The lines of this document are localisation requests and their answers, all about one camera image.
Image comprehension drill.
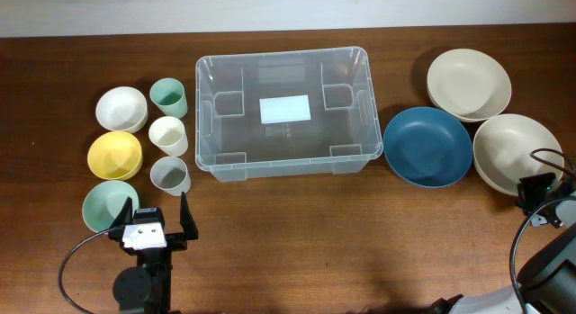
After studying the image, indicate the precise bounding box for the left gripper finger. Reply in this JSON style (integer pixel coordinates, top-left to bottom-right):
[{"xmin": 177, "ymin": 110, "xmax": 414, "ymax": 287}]
[
  {"xmin": 110, "ymin": 197, "xmax": 133, "ymax": 229},
  {"xmin": 180, "ymin": 193, "xmax": 199, "ymax": 240}
]

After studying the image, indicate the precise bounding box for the beige plate bowl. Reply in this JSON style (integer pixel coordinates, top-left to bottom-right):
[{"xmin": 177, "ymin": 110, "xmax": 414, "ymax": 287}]
[
  {"xmin": 473, "ymin": 114, "xmax": 564, "ymax": 196},
  {"xmin": 427, "ymin": 49, "xmax": 512, "ymax": 122}
]

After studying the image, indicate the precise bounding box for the blue plate bowl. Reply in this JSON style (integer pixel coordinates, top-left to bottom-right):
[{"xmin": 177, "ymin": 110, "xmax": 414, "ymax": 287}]
[{"xmin": 382, "ymin": 107, "xmax": 473, "ymax": 188}]

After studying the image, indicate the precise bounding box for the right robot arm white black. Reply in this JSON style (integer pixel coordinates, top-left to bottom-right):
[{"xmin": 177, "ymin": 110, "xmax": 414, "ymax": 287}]
[{"xmin": 425, "ymin": 173, "xmax": 575, "ymax": 314}]

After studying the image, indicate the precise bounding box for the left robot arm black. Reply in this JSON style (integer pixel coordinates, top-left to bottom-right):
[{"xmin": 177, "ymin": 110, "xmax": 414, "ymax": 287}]
[{"xmin": 108, "ymin": 193, "xmax": 199, "ymax": 314}]

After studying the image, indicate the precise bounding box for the white label in container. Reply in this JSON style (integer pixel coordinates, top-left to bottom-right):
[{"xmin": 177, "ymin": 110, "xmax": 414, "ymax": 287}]
[{"xmin": 259, "ymin": 94, "xmax": 311, "ymax": 124}]

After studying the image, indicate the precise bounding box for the clear plastic storage container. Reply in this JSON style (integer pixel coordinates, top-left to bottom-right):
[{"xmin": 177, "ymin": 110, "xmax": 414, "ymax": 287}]
[{"xmin": 194, "ymin": 46, "xmax": 383, "ymax": 182}]

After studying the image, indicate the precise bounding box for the mint green small bowl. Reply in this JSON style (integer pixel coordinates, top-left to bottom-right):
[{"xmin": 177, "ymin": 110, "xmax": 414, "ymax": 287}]
[{"xmin": 82, "ymin": 181, "xmax": 140, "ymax": 232}]

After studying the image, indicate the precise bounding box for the grey cup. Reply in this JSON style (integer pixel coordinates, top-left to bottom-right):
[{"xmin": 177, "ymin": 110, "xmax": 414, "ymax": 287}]
[{"xmin": 150, "ymin": 157, "xmax": 192, "ymax": 196}]

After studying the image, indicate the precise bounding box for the yellow small bowl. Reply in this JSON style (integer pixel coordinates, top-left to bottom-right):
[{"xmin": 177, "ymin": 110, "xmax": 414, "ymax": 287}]
[{"xmin": 87, "ymin": 131, "xmax": 143, "ymax": 181}]

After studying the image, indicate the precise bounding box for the cream white cup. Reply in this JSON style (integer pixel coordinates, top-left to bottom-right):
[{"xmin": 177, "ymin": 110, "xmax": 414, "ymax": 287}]
[{"xmin": 148, "ymin": 116, "xmax": 189, "ymax": 157}]

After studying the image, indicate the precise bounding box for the white small bowl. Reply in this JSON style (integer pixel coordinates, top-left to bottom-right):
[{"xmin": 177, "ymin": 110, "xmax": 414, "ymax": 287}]
[{"xmin": 95, "ymin": 86, "xmax": 149, "ymax": 133}]

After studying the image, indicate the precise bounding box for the mint green cup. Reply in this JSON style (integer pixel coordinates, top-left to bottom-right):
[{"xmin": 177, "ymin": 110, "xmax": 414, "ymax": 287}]
[{"xmin": 149, "ymin": 78, "xmax": 188, "ymax": 119}]

